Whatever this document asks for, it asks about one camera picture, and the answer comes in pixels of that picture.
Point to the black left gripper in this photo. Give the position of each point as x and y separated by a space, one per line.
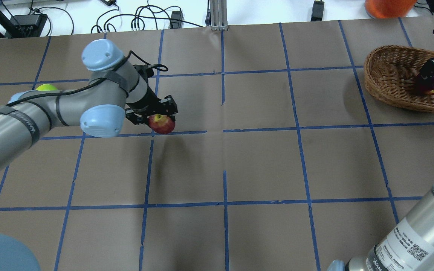
148 102

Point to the red yellow apple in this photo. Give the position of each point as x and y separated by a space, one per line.
161 124

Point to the dark purple apple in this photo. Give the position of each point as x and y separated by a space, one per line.
424 85

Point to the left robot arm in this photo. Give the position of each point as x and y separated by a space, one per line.
117 90

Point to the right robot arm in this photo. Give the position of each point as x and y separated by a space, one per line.
409 246

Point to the wicker basket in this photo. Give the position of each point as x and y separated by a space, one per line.
390 73

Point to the green apple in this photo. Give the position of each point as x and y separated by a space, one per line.
46 87

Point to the black power brick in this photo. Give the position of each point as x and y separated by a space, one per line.
317 12

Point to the aluminium frame post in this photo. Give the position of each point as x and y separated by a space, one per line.
217 17

